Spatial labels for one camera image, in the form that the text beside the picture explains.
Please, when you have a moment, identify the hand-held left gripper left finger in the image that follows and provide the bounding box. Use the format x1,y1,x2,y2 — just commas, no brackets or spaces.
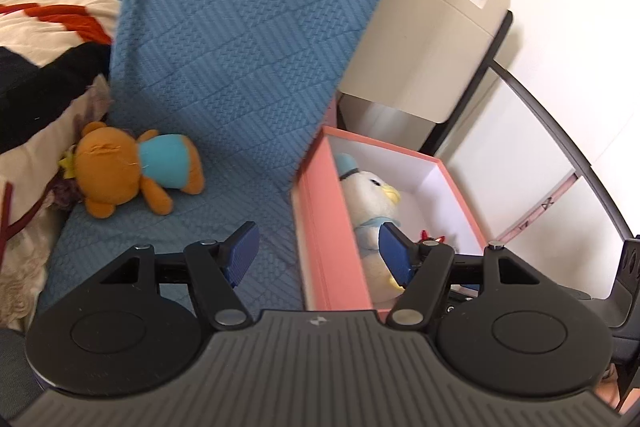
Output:
97,221,261,332

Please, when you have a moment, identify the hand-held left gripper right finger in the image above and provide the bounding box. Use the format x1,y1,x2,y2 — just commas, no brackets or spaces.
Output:
378,223,543,333

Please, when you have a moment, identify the red toy figure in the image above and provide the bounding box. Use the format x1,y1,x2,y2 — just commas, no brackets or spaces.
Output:
417,229,447,248

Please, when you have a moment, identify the white duck plush toy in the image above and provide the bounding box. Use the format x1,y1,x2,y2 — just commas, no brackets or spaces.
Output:
335,153,413,310

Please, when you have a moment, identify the pink cardboard box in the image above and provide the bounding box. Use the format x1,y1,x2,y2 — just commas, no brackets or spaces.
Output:
291,125,488,323

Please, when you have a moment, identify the orange bear plush toy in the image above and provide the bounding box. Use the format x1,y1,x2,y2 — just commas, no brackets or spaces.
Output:
72,122,206,219

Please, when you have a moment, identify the white panel with pink edge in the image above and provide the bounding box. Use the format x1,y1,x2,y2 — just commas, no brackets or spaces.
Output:
435,67,591,248

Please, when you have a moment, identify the blue textured mat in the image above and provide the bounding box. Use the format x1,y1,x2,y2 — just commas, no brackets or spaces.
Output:
37,0,413,318

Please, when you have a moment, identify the red black cream striped blanket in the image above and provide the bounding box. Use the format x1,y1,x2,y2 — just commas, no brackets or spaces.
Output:
0,0,138,333

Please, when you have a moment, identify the black curved metal rail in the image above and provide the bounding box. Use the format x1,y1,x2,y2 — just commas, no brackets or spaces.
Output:
490,59,640,240

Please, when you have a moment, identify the beige chair with handle slot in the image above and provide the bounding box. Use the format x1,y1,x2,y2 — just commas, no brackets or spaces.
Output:
338,0,514,158

